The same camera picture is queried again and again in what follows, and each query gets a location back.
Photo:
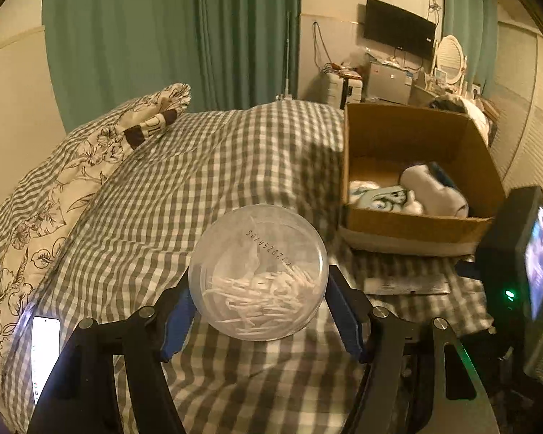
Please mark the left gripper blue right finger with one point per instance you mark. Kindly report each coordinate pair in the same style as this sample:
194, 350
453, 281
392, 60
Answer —
347, 306

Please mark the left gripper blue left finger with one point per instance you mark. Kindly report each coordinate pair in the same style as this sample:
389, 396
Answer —
177, 325

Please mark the clear round swab container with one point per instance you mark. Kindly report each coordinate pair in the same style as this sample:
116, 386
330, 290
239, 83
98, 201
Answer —
259, 273

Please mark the blue floral tissue pack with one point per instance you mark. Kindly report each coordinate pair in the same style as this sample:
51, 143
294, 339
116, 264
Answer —
368, 195

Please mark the grey knitted glove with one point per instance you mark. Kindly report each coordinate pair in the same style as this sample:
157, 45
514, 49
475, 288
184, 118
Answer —
437, 199

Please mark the grey checked duvet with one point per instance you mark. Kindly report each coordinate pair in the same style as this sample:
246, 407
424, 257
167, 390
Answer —
101, 228

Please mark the open cardboard box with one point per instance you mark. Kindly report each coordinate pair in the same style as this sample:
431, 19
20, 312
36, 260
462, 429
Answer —
380, 142

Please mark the lit smartphone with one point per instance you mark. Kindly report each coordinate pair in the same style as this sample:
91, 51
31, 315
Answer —
44, 352

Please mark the chair with piled clothes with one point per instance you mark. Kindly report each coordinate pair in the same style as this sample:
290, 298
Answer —
457, 104

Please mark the white louvred wardrobe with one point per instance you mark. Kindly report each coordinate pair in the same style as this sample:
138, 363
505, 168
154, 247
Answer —
517, 93

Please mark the floral pillow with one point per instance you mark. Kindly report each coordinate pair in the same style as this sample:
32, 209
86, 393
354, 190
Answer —
46, 204

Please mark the white ribbed suitcase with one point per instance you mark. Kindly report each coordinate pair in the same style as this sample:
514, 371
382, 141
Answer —
341, 88

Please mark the oval white vanity mirror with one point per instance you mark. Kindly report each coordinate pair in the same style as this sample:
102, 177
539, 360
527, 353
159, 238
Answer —
449, 58

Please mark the silver mini fridge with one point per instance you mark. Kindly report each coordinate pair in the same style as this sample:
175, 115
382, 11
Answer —
388, 83

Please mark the green curtain by wardrobe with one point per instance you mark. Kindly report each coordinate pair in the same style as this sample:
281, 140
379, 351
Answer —
474, 24

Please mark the large green curtain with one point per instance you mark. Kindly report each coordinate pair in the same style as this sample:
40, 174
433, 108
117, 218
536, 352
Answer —
234, 54

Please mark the black wall television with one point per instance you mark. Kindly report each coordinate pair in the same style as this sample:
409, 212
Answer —
399, 28

